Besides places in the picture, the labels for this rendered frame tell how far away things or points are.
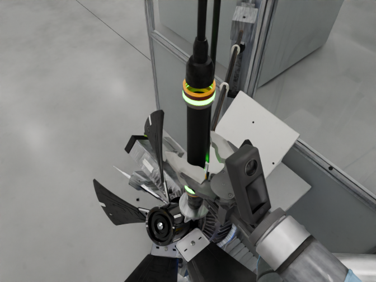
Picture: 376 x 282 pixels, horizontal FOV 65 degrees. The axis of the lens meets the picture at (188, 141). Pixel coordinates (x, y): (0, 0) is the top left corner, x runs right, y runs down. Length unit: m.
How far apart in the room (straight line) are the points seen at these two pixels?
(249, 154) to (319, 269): 0.17
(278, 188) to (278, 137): 0.49
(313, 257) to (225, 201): 0.14
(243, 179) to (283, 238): 0.10
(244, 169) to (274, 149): 0.61
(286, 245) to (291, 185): 1.04
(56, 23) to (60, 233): 2.81
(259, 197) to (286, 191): 1.01
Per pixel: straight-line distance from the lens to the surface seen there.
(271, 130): 1.02
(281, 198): 1.43
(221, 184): 0.48
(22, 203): 2.64
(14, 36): 4.36
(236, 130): 1.07
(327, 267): 0.46
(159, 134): 0.91
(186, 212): 0.68
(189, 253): 0.94
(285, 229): 0.46
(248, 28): 1.01
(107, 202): 1.16
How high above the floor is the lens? 2.08
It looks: 52 degrees down
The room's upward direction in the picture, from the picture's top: straight up
